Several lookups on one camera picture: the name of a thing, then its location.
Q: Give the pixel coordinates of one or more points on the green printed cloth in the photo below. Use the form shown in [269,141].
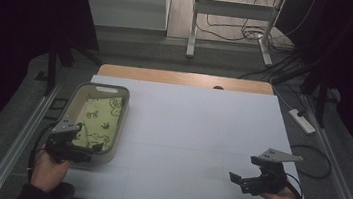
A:
[101,121]

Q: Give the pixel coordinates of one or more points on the person's left hand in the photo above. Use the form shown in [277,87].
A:
[48,172]

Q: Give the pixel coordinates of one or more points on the black stand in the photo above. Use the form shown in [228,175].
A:
[52,65]
[322,99]

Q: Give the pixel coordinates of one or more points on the beige basket with grey rim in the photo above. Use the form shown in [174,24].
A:
[96,104]

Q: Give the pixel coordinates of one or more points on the white desk frame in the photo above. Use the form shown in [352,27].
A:
[235,9]

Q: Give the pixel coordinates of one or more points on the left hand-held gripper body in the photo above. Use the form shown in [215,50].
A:
[62,140]

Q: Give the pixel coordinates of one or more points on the white table mat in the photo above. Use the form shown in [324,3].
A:
[186,141]

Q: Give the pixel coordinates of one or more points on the white cabinet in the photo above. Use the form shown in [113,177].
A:
[125,3]

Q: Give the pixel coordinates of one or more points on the wooden table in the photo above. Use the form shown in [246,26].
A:
[167,77]

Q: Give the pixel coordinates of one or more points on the black floor plate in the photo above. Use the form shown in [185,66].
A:
[57,107]

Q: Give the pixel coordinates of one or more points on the white power strip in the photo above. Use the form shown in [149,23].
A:
[301,121]

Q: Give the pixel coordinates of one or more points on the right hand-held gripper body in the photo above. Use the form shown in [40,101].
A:
[271,177]

